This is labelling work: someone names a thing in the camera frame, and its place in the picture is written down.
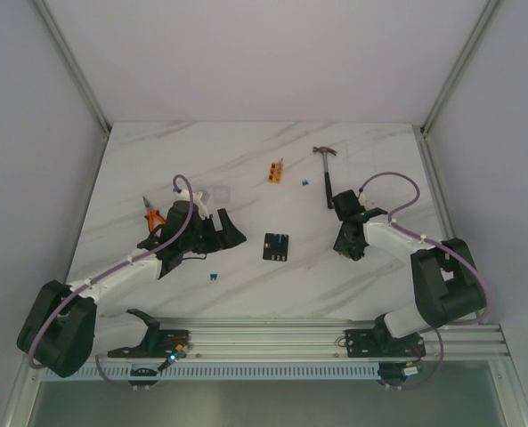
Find orange handled pliers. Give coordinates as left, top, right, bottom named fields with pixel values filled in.
left=142, top=197, right=166, bottom=232

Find orange fuse holder block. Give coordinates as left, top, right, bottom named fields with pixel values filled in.
left=267, top=158, right=284, bottom=184

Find white slotted cable duct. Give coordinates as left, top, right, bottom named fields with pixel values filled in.
left=64, top=360, right=380, bottom=382

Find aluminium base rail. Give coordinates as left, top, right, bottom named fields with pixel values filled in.
left=107, top=316, right=509, bottom=359

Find clear plastic fuse box cover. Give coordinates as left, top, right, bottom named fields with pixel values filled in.
left=213, top=186, right=232, bottom=205

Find black fuse box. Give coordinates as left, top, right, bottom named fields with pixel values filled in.
left=263, top=233, right=289, bottom=262

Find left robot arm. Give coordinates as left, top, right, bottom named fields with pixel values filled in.
left=17, top=200, right=247, bottom=377

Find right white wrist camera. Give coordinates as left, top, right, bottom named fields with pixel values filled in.
left=357, top=191, right=376, bottom=211

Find claw hammer black handle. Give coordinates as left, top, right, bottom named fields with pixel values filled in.
left=313, top=147, right=337, bottom=209

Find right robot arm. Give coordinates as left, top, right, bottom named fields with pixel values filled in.
left=332, top=190, right=487, bottom=358

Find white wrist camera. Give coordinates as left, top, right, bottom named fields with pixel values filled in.
left=357, top=191, right=376, bottom=211
left=176, top=189, right=210, bottom=220

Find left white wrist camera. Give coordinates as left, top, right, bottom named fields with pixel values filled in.
left=176, top=189, right=210, bottom=220

